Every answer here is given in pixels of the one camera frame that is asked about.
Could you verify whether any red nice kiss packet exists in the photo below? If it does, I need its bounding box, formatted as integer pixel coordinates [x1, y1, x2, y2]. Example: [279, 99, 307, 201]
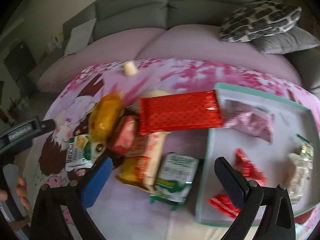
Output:
[208, 148, 267, 218]

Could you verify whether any green white cracker packet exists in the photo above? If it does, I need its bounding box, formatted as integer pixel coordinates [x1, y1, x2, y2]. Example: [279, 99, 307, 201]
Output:
[65, 134, 106, 172]

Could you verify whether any orange cream cracker packet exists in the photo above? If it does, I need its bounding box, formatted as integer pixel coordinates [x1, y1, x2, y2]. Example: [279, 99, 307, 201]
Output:
[116, 132, 169, 194]

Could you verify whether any green mung bean biscuit pack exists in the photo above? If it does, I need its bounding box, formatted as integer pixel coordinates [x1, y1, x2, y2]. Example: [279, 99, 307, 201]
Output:
[150, 152, 200, 211]

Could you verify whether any small red box snack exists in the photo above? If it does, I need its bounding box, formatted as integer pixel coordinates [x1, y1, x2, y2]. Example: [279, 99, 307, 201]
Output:
[108, 115, 138, 155]

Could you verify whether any white printed snack packet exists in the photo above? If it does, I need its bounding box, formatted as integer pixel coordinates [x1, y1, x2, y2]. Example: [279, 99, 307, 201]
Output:
[285, 152, 313, 204]

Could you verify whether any pink snack packet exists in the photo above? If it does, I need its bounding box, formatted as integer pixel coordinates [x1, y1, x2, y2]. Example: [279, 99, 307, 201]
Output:
[224, 100, 275, 143]

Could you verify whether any orange bread packet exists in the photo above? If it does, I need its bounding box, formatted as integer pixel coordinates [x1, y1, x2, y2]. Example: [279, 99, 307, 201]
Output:
[88, 90, 124, 142]

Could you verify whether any round green cookie packet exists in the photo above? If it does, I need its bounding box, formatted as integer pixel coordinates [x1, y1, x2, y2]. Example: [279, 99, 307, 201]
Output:
[296, 134, 314, 160]

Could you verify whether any large red patterned snack pack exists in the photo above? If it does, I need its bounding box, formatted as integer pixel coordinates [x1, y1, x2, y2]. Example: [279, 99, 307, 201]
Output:
[139, 90, 223, 135]

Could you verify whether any small cream jelly cup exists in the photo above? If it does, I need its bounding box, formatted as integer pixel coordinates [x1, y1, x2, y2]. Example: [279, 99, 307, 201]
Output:
[123, 61, 138, 76]

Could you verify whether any round white bun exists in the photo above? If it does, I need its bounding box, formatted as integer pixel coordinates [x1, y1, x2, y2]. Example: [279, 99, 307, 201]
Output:
[142, 89, 172, 98]

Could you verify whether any person left hand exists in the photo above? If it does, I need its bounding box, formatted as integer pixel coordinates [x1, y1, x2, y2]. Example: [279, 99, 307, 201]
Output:
[0, 176, 31, 211]

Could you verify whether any pink cartoon printed blanket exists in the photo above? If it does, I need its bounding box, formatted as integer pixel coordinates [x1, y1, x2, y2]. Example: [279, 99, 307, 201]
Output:
[22, 57, 320, 240]

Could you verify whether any teal shallow cardboard tray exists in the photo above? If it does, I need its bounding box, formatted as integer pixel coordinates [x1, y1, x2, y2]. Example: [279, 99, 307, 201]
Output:
[195, 83, 319, 227]

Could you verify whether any pale pillow on sofa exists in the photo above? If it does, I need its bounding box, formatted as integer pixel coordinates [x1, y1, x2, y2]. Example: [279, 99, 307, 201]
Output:
[64, 18, 97, 57]

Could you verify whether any grey cushion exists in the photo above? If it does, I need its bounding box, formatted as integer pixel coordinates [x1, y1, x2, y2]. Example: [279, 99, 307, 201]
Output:
[251, 27, 319, 55]

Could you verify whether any black white patterned pillow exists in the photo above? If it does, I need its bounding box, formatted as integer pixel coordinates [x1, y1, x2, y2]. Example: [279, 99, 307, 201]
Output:
[220, 1, 302, 42]

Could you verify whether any grey sofa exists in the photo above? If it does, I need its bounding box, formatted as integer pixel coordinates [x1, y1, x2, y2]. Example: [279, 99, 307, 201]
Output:
[63, 0, 319, 94]

